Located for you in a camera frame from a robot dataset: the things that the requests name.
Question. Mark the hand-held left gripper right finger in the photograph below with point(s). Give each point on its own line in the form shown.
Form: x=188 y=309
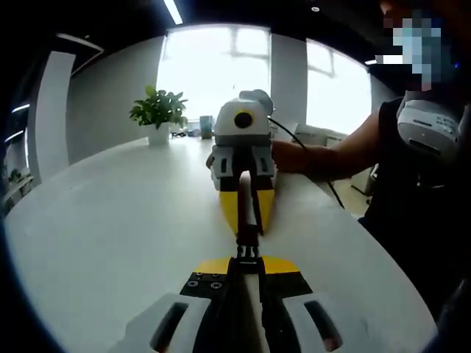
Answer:
x=294 y=316

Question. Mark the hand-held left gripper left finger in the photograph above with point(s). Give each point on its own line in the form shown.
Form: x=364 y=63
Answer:
x=184 y=316

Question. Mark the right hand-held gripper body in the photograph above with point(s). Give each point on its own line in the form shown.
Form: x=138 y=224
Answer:
x=228 y=123

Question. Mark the black pronged plastic buckle part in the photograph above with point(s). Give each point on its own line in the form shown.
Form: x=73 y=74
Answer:
x=247 y=266

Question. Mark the person's right hand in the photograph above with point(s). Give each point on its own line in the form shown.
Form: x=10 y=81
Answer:
x=290 y=158

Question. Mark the teal cup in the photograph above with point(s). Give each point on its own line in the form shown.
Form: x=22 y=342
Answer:
x=206 y=127

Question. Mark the blue flat box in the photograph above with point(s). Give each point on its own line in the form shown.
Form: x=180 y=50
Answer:
x=192 y=133

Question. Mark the large bright window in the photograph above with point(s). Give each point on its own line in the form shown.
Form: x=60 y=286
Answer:
x=206 y=62
x=338 y=92

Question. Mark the green leafy plant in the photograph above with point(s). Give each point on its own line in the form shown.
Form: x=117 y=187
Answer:
x=160 y=108

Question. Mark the white plant pot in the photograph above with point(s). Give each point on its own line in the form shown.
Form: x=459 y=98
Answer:
x=158 y=135

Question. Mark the white ceiling light strip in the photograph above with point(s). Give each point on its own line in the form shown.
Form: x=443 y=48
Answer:
x=371 y=61
x=20 y=108
x=14 y=136
x=173 y=11

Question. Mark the white chest-worn device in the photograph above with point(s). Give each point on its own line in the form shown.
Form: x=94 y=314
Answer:
x=427 y=128

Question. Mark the long white office counter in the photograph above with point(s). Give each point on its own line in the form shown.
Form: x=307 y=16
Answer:
x=16 y=191

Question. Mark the small green office plant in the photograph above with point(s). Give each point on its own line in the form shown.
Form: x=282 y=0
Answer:
x=14 y=175

